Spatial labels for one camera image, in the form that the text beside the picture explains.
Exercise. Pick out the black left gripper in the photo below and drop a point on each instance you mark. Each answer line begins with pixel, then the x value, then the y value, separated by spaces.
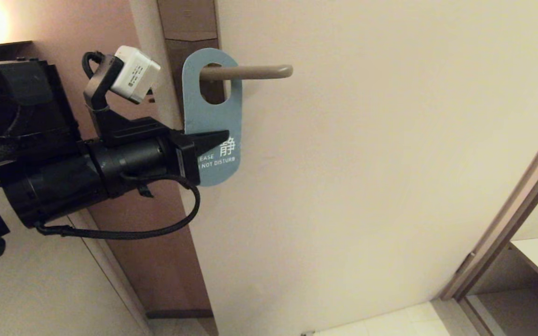
pixel 133 158

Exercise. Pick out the cream room door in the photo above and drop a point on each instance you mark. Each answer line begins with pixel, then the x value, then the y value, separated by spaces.
pixel 343 186

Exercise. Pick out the dark wall lamp bracket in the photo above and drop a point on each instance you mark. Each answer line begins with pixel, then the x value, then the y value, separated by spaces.
pixel 14 49

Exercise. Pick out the dark brown baseboard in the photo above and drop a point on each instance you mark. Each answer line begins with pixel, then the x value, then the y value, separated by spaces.
pixel 180 313

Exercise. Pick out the blue and white door hanger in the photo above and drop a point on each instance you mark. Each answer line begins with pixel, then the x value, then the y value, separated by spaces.
pixel 213 116

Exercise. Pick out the beige closet panel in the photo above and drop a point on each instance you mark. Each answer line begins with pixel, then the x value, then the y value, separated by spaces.
pixel 26 289

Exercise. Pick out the brown wardrobe door frame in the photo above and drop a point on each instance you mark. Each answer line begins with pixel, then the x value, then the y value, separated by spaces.
pixel 507 210

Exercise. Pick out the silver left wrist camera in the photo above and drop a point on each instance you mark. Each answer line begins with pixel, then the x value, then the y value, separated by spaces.
pixel 133 74

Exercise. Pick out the metal frame hinge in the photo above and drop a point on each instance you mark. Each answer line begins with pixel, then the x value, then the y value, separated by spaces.
pixel 466 263

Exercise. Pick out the brown door lock plate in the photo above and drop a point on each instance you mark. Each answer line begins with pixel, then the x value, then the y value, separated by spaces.
pixel 187 18

